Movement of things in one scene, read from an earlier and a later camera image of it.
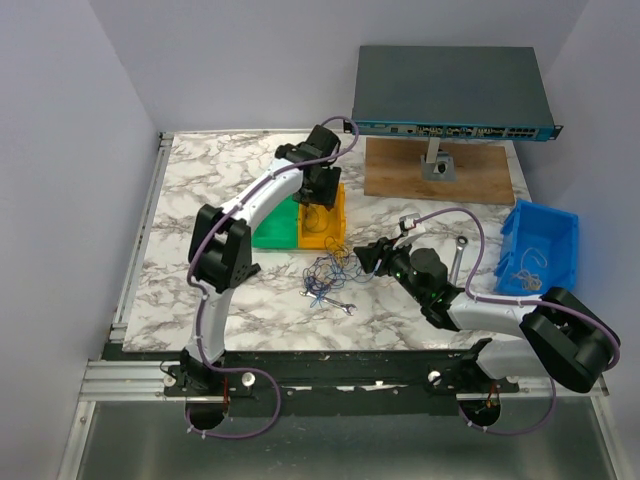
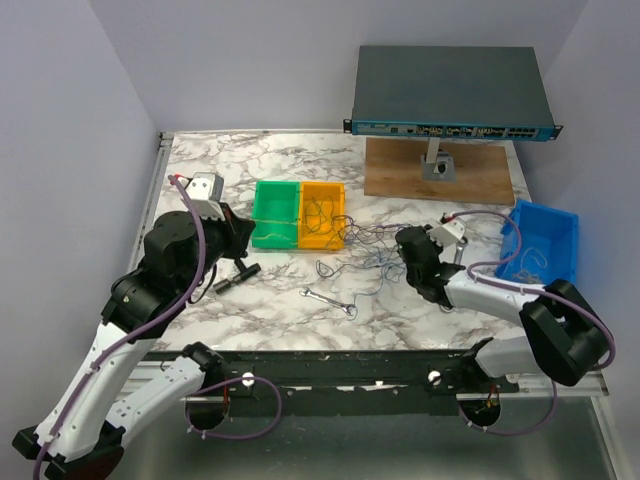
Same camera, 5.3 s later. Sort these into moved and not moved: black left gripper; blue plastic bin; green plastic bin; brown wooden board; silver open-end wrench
Moved: black left gripper
Not moved: blue plastic bin; green plastic bin; brown wooden board; silver open-end wrench
